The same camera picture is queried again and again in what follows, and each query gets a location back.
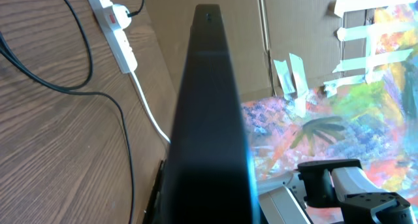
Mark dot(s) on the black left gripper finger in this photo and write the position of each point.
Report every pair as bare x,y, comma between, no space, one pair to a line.
152,214

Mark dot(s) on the Samsung Galaxy smartphone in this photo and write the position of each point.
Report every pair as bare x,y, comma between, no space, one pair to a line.
209,174

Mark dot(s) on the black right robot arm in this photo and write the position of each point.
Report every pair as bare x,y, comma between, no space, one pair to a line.
339,183

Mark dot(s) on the white charger adapter plug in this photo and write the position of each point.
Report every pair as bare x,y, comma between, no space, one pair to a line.
116,17

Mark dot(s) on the white power extension strip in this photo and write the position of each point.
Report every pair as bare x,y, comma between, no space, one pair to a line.
117,39

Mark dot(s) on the colourful painted sheet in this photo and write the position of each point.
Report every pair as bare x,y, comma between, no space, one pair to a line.
346,126

